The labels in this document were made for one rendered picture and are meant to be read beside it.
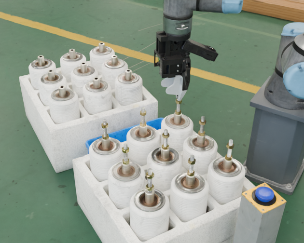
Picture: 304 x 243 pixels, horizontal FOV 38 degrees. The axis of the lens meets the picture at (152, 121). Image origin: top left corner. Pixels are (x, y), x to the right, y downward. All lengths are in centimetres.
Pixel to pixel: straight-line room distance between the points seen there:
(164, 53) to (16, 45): 135
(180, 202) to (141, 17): 173
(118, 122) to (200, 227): 54
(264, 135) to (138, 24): 136
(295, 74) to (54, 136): 76
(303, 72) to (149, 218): 51
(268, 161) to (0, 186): 87
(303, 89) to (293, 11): 161
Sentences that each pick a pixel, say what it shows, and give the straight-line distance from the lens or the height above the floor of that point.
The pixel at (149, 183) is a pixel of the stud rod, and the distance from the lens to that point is 102.
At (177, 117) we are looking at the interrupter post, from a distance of 129.
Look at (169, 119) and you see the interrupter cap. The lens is 131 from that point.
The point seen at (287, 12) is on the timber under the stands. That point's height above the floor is 4.
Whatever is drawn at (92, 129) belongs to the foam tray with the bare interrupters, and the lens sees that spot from 147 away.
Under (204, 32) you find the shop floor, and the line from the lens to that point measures 250.
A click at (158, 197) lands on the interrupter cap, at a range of 107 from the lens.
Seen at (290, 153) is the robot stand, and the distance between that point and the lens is 142.
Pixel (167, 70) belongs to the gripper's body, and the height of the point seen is 45.
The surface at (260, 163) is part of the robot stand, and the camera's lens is 147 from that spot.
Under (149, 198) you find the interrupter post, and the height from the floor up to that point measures 27.
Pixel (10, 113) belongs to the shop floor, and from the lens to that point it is 186.
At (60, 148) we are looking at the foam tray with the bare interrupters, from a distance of 147.
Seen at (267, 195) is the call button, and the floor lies 33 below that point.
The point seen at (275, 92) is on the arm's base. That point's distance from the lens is 134.
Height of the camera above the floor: 101
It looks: 36 degrees down
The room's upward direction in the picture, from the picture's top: 1 degrees clockwise
